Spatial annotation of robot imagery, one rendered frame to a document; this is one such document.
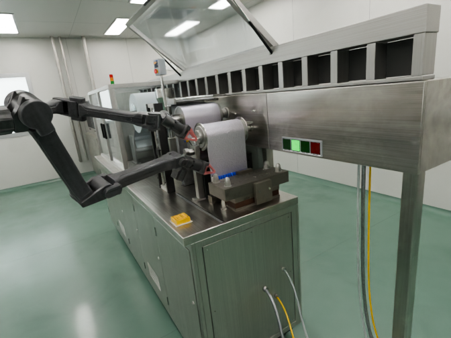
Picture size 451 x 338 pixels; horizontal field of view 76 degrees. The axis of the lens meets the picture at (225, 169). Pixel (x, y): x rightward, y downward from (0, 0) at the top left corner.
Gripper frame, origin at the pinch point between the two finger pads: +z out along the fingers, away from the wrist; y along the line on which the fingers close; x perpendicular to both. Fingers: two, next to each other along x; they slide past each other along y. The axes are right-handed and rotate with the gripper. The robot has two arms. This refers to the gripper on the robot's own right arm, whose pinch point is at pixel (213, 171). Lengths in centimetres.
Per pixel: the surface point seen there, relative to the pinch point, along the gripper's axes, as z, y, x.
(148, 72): 81, -556, 166
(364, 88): 8, 64, 46
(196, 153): -9.1, -7.0, 5.7
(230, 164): 8.5, 0.2, 6.6
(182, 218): -15.0, 13.0, -25.4
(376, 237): 201, -11, -6
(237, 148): 9.0, 0.2, 16.1
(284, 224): 36.5, 25.6, -13.5
